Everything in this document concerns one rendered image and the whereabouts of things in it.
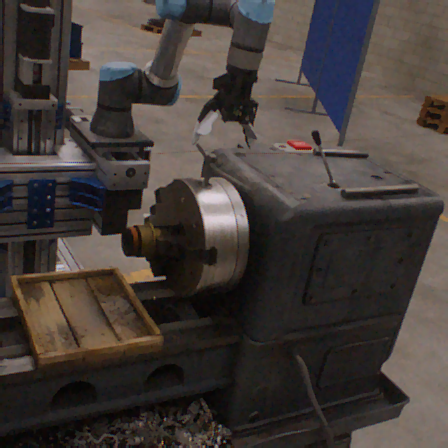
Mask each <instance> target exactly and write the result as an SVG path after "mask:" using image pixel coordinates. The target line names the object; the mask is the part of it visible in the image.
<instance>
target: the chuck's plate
mask: <svg viewBox="0 0 448 448"><path fill-rule="evenodd" d="M211 179H213V180H215V181H216V182H218V183H219V184H220V185H221V186H222V187H223V188H224V190H225V191H226V193H227V195H228V197H229V199H230V201H231V204H232V207H233V210H234V214H235V218H236V224H237V232H238V255H237V261H236V266H235V270H234V273H233V276H232V278H231V280H230V282H229V284H228V285H227V287H226V288H225V289H224V290H223V291H221V292H220V293H225V292H230V291H232V290H233V289H235V288H236V287H237V285H238V284H239V283H240V281H241V280H242V278H243V276H244V273H245V270H246V267H247V263H248V259H249V251H250V233H249V224H248V218H247V214H246V210H245V207H244V204H243V202H242V199H241V197H240V195H239V193H238V192H237V190H236V189H235V187H233V186H232V185H231V184H230V183H229V182H228V181H226V180H225V179H223V178H211Z"/></svg>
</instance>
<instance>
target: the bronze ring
mask: <svg viewBox="0 0 448 448"><path fill-rule="evenodd" d="M156 237H164V235H163V232H162V230H161V229H160V228H153V226H152V224H151V223H149V222H146V223H144V224H141V225H134V226H133V227H127V228H123V230H122V232H121V249H122V252H123V254H124V256H125V257H136V258H147V259H152V258H153V257H154V255H155V253H156V246H157V241H156Z"/></svg>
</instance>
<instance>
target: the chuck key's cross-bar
mask: <svg viewBox="0 0 448 448"><path fill-rule="evenodd" d="M195 146H196V147H197V149H198V150H199V152H200V153H201V155H202V156H203V157H204V159H205V160H206V158H207V153H206V152H205V151H204V149H203V148H202V146H201V145H200V144H199V143H196V145H195ZM209 166H210V167H211V169H212V170H213V172H214V173H215V174H217V175H218V176H220V177H222V178H223V179H225V180H227V181H228V182H230V183H231V184H233V185H235V186H236V187H240V188H241V189H243V190H244V191H246V192H248V193H250V194H251V193H252V192H253V189H252V188H250V187H247V186H245V185H244V184H242V183H240V182H239V181H237V180H235V179H233V178H232V177H230V176H228V175H227V174H225V173H223V172H222V171H220V170H218V169H217V167H216V166H215V165H214V163H213V162H211V163H209Z"/></svg>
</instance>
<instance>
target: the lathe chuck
mask: <svg viewBox="0 0 448 448"><path fill-rule="evenodd" d="M203 179H204V178H177V179H174V180H173V185H174V191H175V197H176V204H177V210H178V217H179V221H181V222H182V224H183V225H184V226H182V227H175V228H171V229H170V228H169V229H161V230H162V232H163V235H164V236H177V235H186V236H187V238H188V239H190V240H191V241H193V242H194V243H196V244H197V245H198V246H200V247H201V248H203V249H204V250H206V251H207V250H210V248H212V247H214V249H215V260H214V263H212V265H210V266H209V264H203V263H202V262H193V263H185V262H184V261H182V260H180V259H179V258H176V259H175V260H174V261H173V264H172V266H171V268H170V271H169V273H168V276H167V278H166V281H167V283H168V285H169V286H170V288H171V289H172V290H173V291H174V292H175V293H176V294H177V295H178V296H180V297H183V298H188V297H195V296H203V295H211V294H217V293H220V292H221V291H223V290H224V289H225V288H226V287H227V285H228V284H229V282H230V280H231V278H232V276H233V273H234V270H235V266H236V261H237V255H238V232H237V224H236V218H235V214H234V210H233V207H232V204H231V201H230V199H229V197H228V195H227V193H226V191H225V190H224V188H223V187H222V186H221V185H220V184H219V183H218V182H216V181H215V180H213V179H209V182H208V184H209V185H210V186H211V187H210V188H204V187H200V186H199V185H198V184H200V183H203ZM210 288H215V290H214V291H212V292H209V293H203V292H204V291H205V290H207V289H210Z"/></svg>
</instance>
